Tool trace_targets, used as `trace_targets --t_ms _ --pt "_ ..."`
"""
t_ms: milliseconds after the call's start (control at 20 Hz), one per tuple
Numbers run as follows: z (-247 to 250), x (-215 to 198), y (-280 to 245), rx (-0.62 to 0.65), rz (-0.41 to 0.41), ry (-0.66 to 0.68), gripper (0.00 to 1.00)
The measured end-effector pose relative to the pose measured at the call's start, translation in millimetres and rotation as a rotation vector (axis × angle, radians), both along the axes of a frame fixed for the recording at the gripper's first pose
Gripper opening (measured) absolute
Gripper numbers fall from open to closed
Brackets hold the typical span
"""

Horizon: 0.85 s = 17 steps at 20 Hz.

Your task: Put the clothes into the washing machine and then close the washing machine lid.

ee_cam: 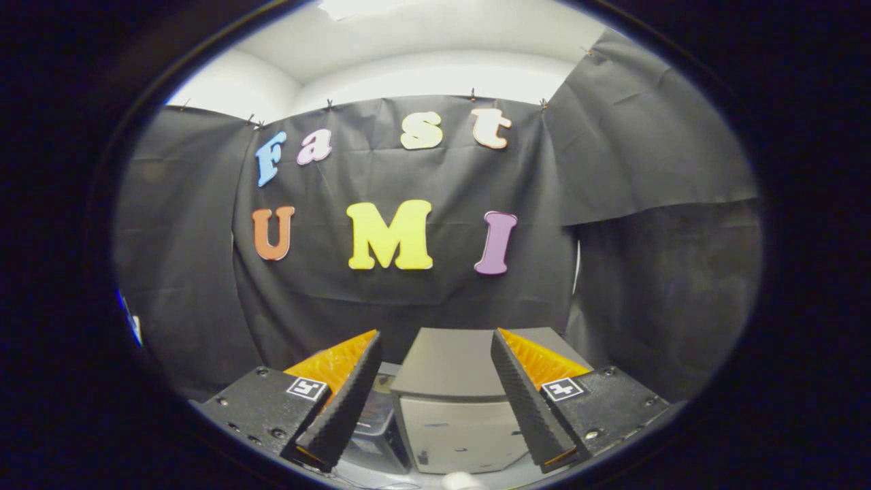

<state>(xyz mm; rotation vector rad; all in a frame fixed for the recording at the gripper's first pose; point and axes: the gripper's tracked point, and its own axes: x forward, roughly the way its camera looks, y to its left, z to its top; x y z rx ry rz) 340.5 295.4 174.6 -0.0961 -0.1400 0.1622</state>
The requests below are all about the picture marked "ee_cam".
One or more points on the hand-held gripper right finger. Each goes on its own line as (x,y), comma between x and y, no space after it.
(527,401)

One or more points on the grey cabinet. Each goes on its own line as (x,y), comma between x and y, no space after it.
(449,367)

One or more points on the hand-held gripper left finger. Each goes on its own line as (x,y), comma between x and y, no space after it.
(350,398)

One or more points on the blue and white object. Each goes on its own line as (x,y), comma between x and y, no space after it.
(130,320)

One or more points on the grey washing machine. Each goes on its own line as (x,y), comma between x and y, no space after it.
(378,452)

